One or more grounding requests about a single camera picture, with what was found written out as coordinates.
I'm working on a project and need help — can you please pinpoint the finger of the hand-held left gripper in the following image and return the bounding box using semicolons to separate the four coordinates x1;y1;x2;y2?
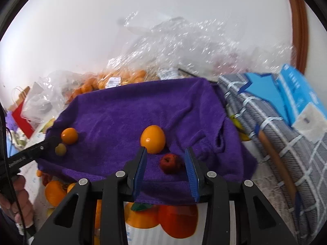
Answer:
36;136;62;156

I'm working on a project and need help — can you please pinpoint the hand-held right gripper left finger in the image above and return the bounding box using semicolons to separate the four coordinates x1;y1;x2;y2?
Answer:
31;147;148;245

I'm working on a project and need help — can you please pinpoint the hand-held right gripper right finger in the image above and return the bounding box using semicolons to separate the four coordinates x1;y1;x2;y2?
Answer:
184;147;298;245

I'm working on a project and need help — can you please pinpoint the orange tangerine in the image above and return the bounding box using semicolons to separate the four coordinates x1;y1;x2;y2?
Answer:
61;128;79;144
140;125;166;154

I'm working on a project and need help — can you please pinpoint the small red fruit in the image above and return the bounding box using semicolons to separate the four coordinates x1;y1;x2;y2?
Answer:
160;154;182;174

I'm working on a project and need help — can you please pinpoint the purple towel-lined tray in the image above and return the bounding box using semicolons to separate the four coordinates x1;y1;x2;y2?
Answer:
37;78;258;206

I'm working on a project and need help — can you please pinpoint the clear bag of tangerines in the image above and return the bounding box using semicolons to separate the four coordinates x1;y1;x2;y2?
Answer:
65;69;149;102

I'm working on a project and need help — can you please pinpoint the person's left hand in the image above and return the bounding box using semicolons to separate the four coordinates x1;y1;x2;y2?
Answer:
0;176;35;226

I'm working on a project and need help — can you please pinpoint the white floral packet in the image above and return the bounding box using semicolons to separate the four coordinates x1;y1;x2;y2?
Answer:
10;130;29;147

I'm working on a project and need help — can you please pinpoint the red paper bag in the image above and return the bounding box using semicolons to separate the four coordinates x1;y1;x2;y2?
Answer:
11;87;35;139

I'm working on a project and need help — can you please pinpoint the white plastic bag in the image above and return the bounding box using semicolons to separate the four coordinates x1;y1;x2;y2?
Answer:
22;82;64;123

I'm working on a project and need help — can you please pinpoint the purple bag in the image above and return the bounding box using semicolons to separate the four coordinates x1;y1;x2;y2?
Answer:
4;112;16;131

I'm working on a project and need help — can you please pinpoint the small clear plastic bag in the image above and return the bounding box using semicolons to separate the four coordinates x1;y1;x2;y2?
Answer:
43;70;86;96

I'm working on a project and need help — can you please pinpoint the fruit-print tablecloth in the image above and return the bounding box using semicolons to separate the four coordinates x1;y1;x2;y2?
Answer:
5;115;299;245

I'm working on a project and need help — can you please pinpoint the brown wooden board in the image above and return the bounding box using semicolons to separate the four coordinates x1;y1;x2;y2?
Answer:
258;131;298;197

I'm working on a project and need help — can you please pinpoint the grey checked cloth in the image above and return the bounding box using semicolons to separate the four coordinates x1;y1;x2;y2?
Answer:
217;74;327;245

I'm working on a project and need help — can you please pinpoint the blue paper star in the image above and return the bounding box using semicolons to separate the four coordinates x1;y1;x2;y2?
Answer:
239;73;290;125

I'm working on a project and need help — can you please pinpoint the blue tissue box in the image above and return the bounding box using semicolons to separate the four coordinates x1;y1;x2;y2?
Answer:
277;64;327;143

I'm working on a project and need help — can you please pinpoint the large clear plastic bag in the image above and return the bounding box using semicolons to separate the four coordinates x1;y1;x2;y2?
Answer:
107;11;294;82

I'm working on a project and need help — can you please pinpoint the brown wooden door frame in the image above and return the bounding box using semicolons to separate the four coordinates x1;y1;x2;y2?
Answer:
285;0;309;74

